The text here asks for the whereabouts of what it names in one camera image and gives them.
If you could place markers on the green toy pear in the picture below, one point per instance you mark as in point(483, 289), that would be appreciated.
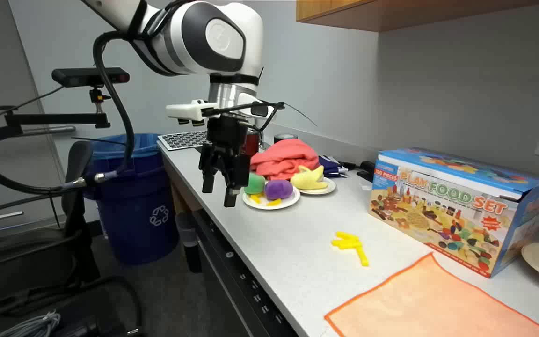
point(255, 184)

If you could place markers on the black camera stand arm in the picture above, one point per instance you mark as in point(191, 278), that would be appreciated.
point(51, 119)

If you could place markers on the purple toy plum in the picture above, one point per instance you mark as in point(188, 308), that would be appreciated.
point(278, 190)

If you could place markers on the computer keyboard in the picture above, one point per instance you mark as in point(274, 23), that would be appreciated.
point(182, 141)

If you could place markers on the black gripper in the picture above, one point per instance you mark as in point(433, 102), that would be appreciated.
point(225, 143)

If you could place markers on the wrist camera mount box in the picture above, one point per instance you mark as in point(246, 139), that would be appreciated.
point(186, 111)

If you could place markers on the blue recycling bin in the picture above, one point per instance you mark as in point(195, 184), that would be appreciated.
point(135, 212)

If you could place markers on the toy food set box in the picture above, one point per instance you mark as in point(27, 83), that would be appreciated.
point(450, 212)

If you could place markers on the small white plate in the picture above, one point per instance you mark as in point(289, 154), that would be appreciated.
point(328, 188)

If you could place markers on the dark blue small item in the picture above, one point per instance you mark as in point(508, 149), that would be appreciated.
point(330, 166)

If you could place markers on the small yellow toy fry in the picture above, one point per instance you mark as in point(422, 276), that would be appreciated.
point(274, 203)
point(255, 199)

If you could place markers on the black office chair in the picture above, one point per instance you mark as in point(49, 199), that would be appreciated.
point(75, 188)

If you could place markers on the peach towel with orange edge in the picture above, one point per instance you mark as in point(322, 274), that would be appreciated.
point(431, 306)

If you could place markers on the wooden upper cabinet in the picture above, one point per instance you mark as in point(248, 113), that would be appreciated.
point(375, 12)

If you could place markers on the yellow plush toy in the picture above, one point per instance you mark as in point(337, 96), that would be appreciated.
point(309, 181)

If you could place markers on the coral red cloth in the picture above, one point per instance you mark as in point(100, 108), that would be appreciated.
point(281, 160)

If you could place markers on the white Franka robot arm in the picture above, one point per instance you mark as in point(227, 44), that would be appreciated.
point(182, 38)

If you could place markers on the large white plate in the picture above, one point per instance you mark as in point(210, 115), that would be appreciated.
point(285, 205)

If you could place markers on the black stereo camera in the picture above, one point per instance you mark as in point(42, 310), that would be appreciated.
point(89, 76)

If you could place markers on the lower counter cabinet drawers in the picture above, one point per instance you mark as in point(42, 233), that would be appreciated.
point(233, 282)

